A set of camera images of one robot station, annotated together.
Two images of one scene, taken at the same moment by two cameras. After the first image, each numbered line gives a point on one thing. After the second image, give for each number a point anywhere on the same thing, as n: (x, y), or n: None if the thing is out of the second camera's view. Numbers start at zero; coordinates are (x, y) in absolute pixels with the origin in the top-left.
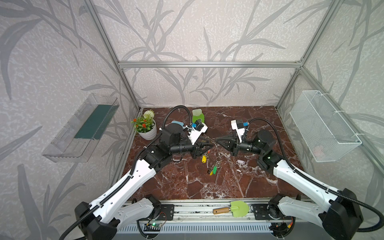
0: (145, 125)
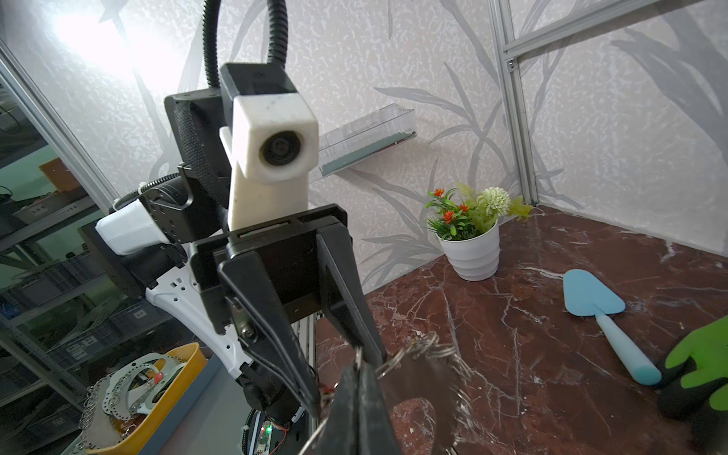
0: (466, 224)
